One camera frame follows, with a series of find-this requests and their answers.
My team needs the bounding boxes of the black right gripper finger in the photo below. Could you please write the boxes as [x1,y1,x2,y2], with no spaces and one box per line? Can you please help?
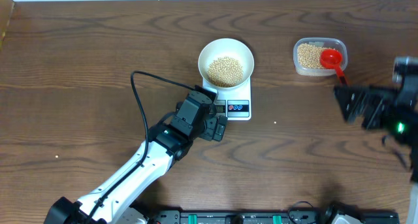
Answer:
[362,89,392,130]
[334,86,368,123]

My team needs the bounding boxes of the soybeans in plastic container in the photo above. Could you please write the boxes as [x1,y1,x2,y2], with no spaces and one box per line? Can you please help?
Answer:
[296,43,335,69]

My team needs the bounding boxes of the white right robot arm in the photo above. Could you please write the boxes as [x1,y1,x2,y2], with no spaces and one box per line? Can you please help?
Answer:
[334,86,417,223]

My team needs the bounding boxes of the red plastic measuring scoop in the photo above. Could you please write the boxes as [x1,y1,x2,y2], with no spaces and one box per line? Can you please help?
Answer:
[319,49,347,85]

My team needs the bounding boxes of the white digital kitchen scale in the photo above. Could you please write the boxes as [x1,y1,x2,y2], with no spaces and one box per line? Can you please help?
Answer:
[203,78,251,121]

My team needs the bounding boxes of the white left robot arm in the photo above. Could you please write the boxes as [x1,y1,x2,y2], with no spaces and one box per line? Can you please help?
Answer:
[44,112,227,224]

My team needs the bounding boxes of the soybeans in bowl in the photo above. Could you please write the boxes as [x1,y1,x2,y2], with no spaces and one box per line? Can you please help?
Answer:
[207,56,244,88]

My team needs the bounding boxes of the cream ceramic bowl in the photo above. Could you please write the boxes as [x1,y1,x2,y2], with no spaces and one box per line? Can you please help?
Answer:
[198,38,255,88]

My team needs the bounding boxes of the clear plastic container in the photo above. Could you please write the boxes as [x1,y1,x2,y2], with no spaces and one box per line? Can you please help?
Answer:
[293,37,348,76]

